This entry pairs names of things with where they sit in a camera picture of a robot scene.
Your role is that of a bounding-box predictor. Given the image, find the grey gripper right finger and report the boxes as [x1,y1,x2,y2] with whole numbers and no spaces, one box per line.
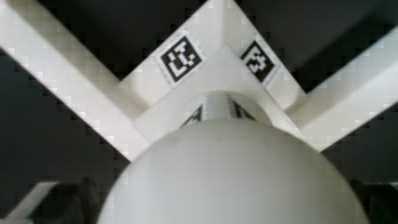
[350,179,398,224]

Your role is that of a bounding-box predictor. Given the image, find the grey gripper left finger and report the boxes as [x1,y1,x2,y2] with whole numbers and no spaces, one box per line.
[0,178,99,224]

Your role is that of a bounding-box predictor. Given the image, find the white lamp bulb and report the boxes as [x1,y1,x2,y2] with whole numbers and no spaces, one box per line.
[98,92,370,224]

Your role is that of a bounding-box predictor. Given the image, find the white foam border frame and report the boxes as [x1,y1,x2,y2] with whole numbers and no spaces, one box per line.
[0,0,398,158]

